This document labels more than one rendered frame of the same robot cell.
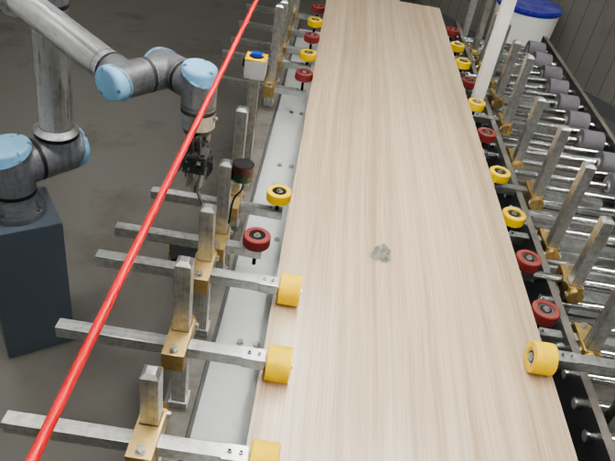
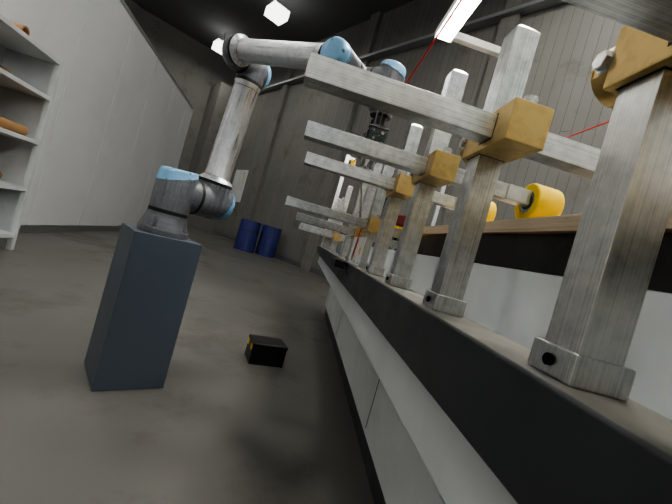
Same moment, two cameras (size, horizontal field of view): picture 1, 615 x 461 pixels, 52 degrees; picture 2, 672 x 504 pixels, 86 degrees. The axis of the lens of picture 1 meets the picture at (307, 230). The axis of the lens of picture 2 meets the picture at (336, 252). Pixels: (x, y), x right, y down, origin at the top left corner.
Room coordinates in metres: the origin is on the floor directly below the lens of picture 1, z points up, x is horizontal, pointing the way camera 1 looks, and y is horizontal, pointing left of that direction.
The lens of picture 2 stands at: (0.24, 0.43, 0.75)
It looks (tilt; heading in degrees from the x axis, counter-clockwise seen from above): 1 degrees down; 356
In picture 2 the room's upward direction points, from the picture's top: 16 degrees clockwise
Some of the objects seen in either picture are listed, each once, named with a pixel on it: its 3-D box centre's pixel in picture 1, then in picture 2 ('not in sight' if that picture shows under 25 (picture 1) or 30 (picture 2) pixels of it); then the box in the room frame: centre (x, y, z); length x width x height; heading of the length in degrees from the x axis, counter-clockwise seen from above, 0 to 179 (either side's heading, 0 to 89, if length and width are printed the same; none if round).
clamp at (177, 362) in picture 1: (179, 340); (432, 172); (0.96, 0.24, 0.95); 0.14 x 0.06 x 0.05; 2
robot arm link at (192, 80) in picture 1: (199, 87); (388, 82); (1.46, 0.33, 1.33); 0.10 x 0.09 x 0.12; 55
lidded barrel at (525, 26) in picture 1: (515, 42); not in sight; (5.53, -1.48, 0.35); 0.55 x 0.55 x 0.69
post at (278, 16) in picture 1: (274, 57); (341, 219); (2.73, 0.29, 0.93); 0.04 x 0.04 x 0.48; 2
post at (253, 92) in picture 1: (249, 134); (356, 213); (2.00, 0.27, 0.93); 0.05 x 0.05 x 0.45; 2
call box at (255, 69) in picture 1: (255, 67); not in sight; (1.99, 0.27, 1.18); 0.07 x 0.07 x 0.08; 2
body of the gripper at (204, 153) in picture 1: (196, 148); (376, 130); (1.44, 0.33, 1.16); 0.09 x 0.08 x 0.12; 1
